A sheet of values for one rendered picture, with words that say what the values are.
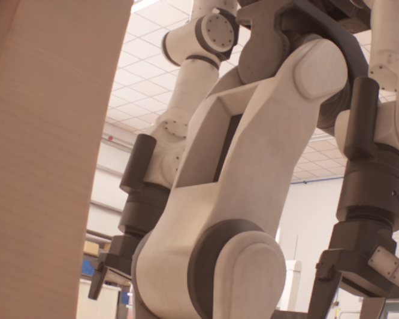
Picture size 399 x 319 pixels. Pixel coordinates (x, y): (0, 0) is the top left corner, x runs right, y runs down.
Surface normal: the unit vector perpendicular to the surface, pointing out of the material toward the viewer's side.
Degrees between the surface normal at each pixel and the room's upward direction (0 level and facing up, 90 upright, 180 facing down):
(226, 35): 90
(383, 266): 78
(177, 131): 168
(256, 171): 90
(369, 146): 88
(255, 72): 90
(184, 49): 143
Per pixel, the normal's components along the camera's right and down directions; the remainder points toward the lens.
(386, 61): -0.71, -0.47
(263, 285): 0.64, -0.13
